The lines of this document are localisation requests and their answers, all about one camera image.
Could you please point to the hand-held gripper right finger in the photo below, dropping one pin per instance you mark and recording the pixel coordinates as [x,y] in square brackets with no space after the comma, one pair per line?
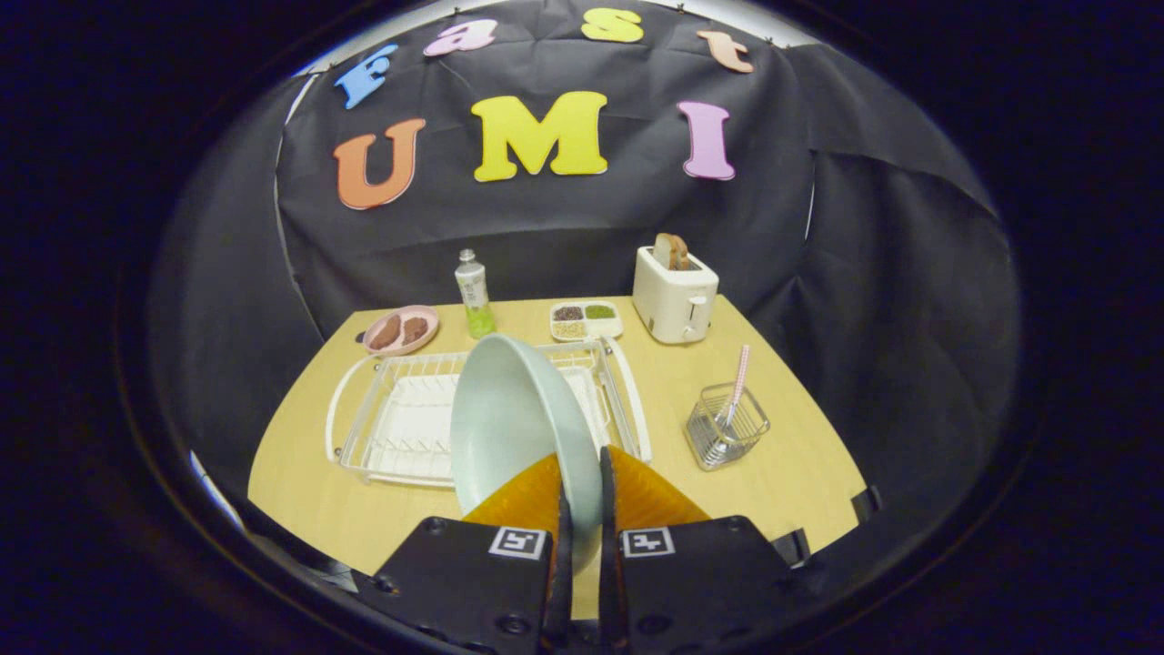
[700,591]

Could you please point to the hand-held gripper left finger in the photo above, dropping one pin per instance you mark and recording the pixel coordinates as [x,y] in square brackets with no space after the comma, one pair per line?
[473,591]

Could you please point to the pale green plate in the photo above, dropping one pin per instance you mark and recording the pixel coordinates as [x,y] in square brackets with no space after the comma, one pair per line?
[518,428]

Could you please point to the pink plate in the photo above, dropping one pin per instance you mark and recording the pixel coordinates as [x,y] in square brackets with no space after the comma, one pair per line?
[429,318]

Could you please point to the brown meat slice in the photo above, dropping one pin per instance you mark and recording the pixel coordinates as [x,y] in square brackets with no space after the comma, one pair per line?
[415,329]
[386,332]

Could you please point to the white toaster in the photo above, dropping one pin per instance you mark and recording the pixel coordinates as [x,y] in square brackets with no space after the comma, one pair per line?
[668,305]

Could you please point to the white divided grain tray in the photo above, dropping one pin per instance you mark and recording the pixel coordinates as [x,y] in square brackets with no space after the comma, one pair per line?
[587,320]

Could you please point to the clear bottle with green liquid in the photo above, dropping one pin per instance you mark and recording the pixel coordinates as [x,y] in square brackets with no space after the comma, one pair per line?
[473,291]

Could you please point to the brown bread slice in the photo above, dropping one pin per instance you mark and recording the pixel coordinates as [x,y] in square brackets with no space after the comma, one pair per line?
[671,250]

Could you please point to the black backdrop cloth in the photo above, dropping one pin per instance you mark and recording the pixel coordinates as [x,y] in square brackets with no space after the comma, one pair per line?
[546,236]

